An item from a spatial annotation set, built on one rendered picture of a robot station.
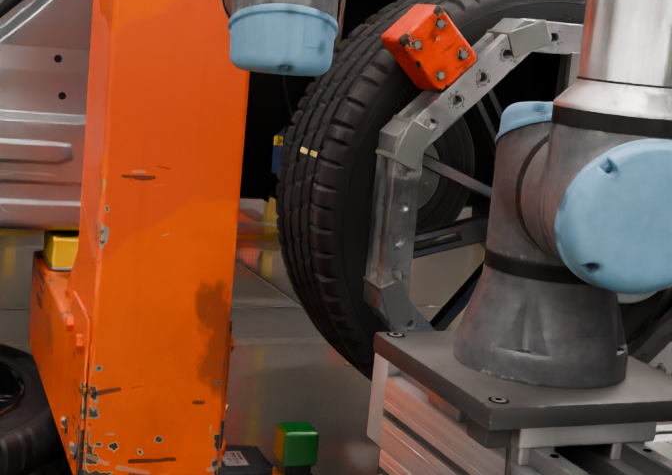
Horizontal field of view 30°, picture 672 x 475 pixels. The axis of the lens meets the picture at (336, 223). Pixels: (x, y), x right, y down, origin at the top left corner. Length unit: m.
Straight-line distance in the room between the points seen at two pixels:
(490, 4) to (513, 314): 0.72
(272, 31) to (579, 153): 0.24
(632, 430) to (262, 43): 0.46
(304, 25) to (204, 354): 0.68
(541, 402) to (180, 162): 0.57
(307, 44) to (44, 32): 1.09
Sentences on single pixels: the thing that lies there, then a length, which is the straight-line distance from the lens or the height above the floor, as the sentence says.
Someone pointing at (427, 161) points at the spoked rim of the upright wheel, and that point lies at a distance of 1.70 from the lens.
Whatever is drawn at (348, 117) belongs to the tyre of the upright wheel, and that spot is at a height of 0.97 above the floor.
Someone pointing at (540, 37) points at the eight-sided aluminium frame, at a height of 1.10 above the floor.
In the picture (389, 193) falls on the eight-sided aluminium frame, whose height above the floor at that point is 0.89.
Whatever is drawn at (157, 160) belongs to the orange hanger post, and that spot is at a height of 0.93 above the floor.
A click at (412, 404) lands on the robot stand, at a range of 1.20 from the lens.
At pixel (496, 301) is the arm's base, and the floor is 0.88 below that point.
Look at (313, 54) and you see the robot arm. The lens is 0.88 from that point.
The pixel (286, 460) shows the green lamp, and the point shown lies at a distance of 1.37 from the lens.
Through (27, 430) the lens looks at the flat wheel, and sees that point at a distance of 1.80.
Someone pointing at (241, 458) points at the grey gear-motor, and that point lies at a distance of 1.94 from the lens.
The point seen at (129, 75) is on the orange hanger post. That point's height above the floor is 1.02.
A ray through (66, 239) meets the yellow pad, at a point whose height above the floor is 0.73.
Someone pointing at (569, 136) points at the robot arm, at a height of 1.03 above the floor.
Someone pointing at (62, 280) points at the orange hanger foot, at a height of 0.68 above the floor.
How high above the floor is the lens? 1.11
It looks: 10 degrees down
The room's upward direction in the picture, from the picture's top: 5 degrees clockwise
